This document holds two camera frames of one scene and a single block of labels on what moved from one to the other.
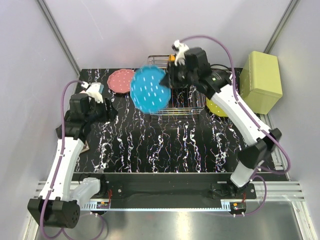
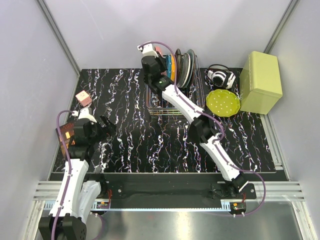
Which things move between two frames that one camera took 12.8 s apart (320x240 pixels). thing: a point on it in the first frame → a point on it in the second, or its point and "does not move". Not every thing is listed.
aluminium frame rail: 45,10 does not move
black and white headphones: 219,76 does not move
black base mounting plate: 171,186 does not move
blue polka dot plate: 147,92 → 168,59
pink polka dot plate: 120,80 → 158,48
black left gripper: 107,109 → 101,127
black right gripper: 168,80 → 162,62
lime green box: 260,81 does not move
